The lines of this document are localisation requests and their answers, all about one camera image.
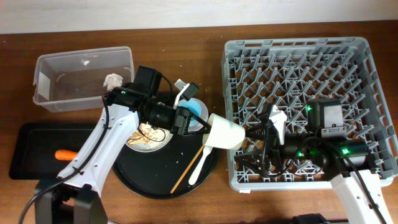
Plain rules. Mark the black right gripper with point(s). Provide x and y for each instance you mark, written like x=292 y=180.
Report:
x=273 y=149

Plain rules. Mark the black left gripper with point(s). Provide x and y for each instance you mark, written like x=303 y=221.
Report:
x=183 y=120

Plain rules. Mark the cream plastic cup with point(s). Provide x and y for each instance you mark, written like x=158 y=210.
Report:
x=224 y=134

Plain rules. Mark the white tissue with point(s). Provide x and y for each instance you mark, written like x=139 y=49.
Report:
x=112 y=80

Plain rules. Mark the orange carrot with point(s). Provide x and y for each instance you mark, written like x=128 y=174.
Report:
x=65 y=155

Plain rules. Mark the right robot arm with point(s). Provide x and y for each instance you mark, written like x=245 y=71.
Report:
x=347 y=164

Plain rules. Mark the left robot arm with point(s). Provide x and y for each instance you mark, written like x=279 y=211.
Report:
x=76 y=195

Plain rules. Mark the grey dishwasher rack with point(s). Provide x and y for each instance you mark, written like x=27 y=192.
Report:
x=289 y=72

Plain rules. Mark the clear plastic waste bin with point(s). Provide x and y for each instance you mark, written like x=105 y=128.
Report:
x=71 y=81

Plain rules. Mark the white plastic fork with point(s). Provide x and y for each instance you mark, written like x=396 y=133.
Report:
x=195 y=174

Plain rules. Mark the light blue plastic cup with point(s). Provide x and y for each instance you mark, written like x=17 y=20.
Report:
x=195 y=107

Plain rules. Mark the wooden chopstick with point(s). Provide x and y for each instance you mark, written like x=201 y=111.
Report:
x=186 y=170

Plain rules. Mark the grey plate with food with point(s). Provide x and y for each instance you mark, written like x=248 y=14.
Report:
x=148 y=139

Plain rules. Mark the round black serving tray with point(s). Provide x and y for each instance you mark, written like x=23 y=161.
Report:
x=154 y=174

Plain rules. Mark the black rectangular tray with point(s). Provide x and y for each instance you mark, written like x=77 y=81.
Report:
x=34 y=155

